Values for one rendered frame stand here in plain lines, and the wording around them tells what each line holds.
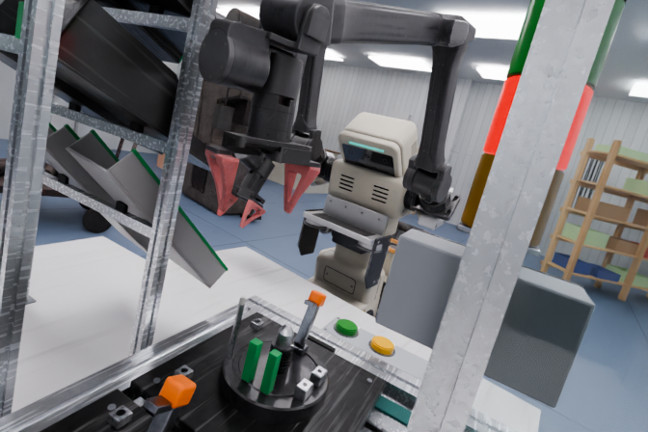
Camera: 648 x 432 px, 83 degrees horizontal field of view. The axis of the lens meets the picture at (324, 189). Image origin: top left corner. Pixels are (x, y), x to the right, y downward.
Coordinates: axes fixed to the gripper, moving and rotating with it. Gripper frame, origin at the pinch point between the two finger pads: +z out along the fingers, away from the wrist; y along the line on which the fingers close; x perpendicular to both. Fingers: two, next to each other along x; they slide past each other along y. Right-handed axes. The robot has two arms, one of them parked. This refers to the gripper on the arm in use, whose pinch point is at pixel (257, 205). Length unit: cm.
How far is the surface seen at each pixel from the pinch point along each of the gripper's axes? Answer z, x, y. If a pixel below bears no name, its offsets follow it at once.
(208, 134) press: 18, 416, 132
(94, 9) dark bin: -19.5, 4.7, -20.0
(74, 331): 30.0, 25.3, -17.8
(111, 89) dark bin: -11.7, 5.8, -17.7
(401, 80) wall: -168, 606, 641
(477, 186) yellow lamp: -9.7, -30.6, -0.3
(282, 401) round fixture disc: 19.4, -13.7, 0.0
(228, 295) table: 31.3, 33.4, 13.3
